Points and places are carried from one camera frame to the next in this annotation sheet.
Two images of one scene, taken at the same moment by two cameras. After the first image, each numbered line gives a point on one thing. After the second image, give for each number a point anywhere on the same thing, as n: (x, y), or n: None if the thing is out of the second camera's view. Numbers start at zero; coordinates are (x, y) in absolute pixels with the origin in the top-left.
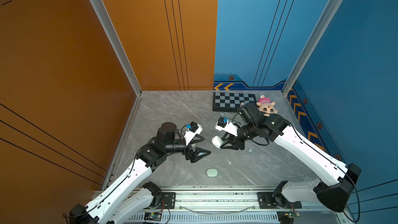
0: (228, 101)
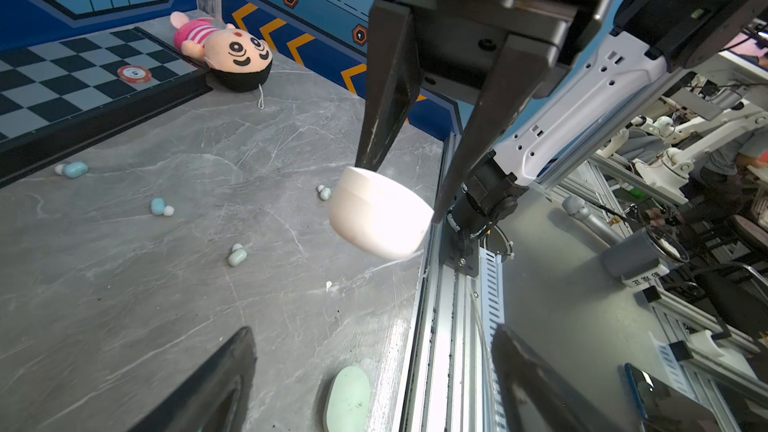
0: (60, 96)
